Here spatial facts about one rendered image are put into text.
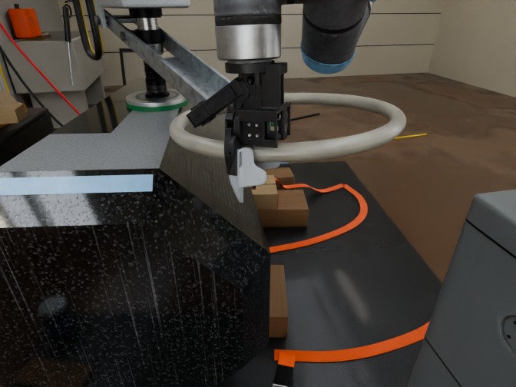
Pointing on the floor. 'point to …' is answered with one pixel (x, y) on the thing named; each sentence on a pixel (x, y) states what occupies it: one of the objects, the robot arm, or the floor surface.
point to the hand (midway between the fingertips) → (243, 187)
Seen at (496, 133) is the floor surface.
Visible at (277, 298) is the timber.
